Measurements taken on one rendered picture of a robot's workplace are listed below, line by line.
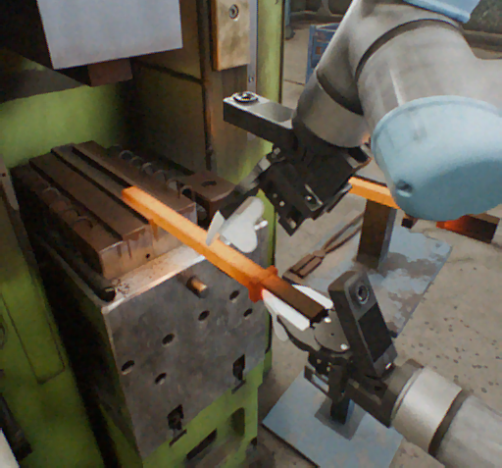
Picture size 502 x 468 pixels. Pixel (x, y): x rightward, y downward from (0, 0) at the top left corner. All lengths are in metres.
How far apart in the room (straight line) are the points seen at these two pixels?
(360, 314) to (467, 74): 0.29
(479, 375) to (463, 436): 1.47
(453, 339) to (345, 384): 1.51
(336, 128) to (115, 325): 0.52
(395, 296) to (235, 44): 0.67
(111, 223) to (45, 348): 0.34
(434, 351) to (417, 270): 0.85
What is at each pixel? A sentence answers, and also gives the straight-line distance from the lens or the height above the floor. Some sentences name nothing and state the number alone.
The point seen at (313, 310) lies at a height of 1.02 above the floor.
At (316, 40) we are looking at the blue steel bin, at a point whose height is 0.58.
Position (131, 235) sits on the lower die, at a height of 0.98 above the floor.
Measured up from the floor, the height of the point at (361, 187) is 0.98.
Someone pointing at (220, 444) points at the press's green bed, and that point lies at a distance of 1.42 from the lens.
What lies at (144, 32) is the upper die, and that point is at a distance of 0.66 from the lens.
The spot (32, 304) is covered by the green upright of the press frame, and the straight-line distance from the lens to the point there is 0.92.
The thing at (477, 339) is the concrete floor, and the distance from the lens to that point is 2.09.
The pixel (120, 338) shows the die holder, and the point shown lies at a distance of 0.78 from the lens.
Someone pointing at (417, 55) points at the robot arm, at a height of 1.35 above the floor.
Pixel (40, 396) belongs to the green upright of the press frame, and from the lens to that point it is 1.08.
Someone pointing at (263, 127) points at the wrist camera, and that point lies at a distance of 0.45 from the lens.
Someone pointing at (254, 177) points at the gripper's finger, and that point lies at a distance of 0.45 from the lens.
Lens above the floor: 1.40
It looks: 32 degrees down
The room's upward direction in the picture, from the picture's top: straight up
